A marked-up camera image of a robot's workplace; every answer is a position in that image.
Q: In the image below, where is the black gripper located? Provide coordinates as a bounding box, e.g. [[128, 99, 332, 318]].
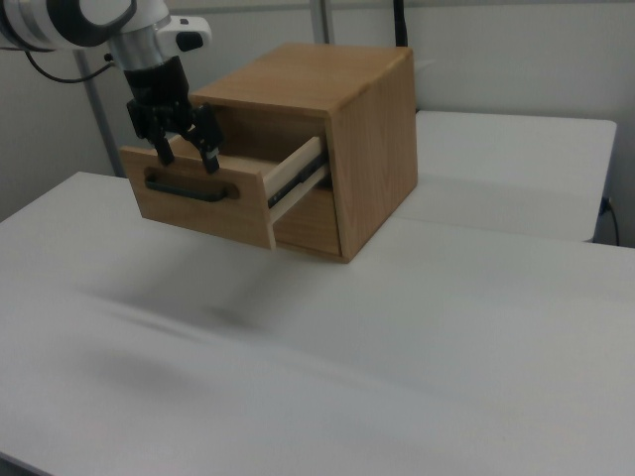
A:
[[121, 55, 223, 176]]

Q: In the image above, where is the wooden drawer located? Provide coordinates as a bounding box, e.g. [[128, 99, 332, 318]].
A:
[[120, 136, 329, 251]]

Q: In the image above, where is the wooden drawer cabinet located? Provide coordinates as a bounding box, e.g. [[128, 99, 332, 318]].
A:
[[191, 42, 419, 265]]

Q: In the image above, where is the black drawer handle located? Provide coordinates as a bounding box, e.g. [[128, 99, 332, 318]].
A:
[[143, 169, 239, 204]]

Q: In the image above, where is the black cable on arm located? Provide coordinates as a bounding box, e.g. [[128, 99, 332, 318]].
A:
[[0, 45, 117, 84]]

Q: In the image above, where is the black hose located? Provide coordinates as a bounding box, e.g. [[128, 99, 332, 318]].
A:
[[392, 0, 410, 48]]

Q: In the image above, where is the black power cable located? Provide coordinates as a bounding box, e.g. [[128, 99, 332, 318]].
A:
[[601, 196, 621, 246]]

